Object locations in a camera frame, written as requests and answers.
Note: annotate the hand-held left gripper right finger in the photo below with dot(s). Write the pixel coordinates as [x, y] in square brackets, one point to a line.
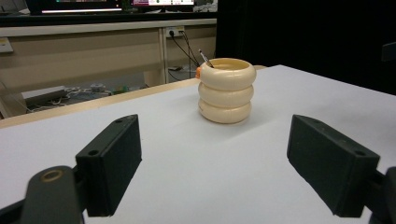
[330, 161]

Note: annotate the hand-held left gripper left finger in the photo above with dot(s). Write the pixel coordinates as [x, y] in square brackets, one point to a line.
[109, 161]

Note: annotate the cream ringed pen holder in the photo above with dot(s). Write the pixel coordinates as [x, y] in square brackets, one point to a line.
[225, 93]

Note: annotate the thin black pen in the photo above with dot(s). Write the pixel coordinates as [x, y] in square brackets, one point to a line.
[205, 58]

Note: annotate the colourful clutter under desk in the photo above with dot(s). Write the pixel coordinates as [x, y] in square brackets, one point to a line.
[120, 90]

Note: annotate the black curtain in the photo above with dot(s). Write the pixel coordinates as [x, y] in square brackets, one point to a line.
[305, 37]

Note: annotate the grey box on floor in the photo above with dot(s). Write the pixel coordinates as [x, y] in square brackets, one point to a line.
[43, 95]

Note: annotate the white table cover sheet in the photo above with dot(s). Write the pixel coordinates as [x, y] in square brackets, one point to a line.
[202, 171]

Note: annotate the beige desk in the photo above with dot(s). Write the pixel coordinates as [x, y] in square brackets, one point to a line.
[77, 56]

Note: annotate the white power socket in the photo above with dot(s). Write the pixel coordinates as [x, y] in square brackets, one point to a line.
[175, 31]

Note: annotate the computer monitor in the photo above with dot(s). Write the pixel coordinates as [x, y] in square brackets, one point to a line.
[162, 2]
[74, 6]

